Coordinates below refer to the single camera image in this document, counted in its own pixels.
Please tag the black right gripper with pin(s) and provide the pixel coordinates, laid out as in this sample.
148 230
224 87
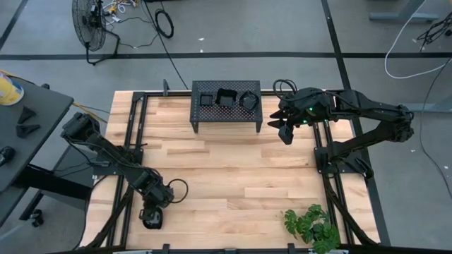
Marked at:
286 134

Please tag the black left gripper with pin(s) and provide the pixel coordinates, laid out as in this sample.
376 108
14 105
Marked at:
155 204

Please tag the black wavy square bowl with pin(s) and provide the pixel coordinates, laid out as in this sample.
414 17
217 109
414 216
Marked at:
226 98

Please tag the small black square cup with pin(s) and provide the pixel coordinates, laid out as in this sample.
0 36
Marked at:
206 100

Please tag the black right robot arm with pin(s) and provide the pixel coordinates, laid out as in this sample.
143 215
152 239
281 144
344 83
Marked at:
399 121

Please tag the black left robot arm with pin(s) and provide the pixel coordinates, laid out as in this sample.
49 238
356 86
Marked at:
80 127

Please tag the black perforated metal rack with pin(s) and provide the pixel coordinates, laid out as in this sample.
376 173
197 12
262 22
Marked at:
219 114

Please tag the green artificial plant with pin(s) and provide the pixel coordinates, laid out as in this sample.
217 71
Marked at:
314 225

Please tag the black desk caster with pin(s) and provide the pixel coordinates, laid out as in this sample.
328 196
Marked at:
36 217

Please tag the grey desk foot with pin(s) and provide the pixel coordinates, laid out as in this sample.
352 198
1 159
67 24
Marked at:
402 16
423 107

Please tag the grey side desk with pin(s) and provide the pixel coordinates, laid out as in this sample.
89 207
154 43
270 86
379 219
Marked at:
46 106

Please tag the black triangular part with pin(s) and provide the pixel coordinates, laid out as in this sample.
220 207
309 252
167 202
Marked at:
26 115
25 130

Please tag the white power strip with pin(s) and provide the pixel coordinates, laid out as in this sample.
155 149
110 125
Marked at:
115 17

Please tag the black floor fan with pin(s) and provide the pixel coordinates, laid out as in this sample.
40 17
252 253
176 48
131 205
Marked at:
88 28

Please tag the black metal table frame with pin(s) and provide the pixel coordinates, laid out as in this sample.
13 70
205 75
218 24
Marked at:
106 172

